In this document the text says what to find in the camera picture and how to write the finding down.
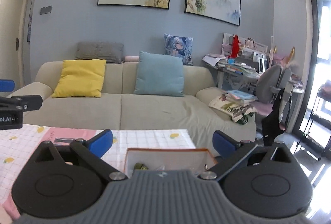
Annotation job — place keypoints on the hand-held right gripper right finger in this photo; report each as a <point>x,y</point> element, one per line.
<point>223,142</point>

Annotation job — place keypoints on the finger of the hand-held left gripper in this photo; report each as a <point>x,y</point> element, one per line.
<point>6,85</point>
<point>28,103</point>

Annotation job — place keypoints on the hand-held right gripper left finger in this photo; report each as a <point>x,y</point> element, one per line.
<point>100,142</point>

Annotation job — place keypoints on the orange cardboard box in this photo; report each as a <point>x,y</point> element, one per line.
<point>168,159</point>

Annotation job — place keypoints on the green and white bag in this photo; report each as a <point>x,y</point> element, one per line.
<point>244,118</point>

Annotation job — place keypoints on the stack of books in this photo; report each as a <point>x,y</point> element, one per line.
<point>238,102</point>

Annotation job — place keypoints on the pink and white checked tablecloth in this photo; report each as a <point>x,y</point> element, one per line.
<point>144,141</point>

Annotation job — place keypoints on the cream door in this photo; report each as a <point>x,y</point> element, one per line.
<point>13,32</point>

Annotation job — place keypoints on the black hanging garment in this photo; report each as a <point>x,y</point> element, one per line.
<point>274,120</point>

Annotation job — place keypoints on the yellow cushion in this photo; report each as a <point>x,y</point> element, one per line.
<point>80,79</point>

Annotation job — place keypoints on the white desk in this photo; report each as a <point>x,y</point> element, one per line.
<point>232,81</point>

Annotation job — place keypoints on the beige sofa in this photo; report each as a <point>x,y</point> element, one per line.
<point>155,110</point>

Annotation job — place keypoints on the grey and pink desk chair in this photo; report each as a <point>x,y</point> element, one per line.
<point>271,84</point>

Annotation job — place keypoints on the pile of books and papers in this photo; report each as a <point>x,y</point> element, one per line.
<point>232,67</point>

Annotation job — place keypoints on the grey striped cushion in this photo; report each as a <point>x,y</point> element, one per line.
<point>99,52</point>

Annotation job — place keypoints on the pink bolster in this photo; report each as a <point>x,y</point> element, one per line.
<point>130,59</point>

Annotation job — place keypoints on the light blue cushion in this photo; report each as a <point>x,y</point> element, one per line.
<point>159,74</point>

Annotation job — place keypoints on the red ornament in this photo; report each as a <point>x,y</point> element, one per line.
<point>235,46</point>

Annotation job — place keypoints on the black metal rack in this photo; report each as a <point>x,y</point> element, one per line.
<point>320,115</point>

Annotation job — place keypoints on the blue printed pillow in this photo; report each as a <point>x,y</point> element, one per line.
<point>179,48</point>

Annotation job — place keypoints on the glass balcony door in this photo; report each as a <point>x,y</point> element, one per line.
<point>320,45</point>

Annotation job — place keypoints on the grey wall switch plate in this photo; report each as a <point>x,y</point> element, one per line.
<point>46,10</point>

